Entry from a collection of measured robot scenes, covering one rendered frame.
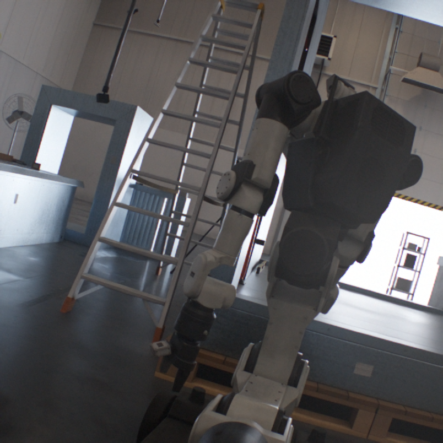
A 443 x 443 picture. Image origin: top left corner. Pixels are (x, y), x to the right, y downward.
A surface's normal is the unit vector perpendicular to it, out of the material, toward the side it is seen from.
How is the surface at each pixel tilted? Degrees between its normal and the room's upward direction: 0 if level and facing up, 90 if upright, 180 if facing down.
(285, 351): 99
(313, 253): 79
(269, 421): 41
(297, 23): 90
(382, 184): 96
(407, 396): 90
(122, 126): 90
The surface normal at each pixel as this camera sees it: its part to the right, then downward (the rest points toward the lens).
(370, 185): 0.36, 0.23
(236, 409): 0.06, -0.77
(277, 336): -0.27, 0.10
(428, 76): -0.09, -0.17
